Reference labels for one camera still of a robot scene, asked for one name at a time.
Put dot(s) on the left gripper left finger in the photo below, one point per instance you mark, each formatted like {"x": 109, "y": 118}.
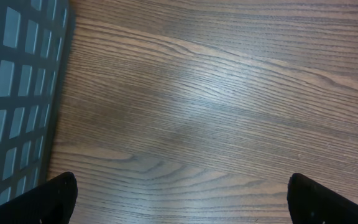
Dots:
{"x": 50, "y": 203}

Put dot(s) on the grey plastic shopping basket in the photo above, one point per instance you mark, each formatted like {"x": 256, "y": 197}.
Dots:
{"x": 35, "y": 39}

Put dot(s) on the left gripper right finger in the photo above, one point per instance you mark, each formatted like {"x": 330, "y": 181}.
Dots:
{"x": 310, "y": 202}

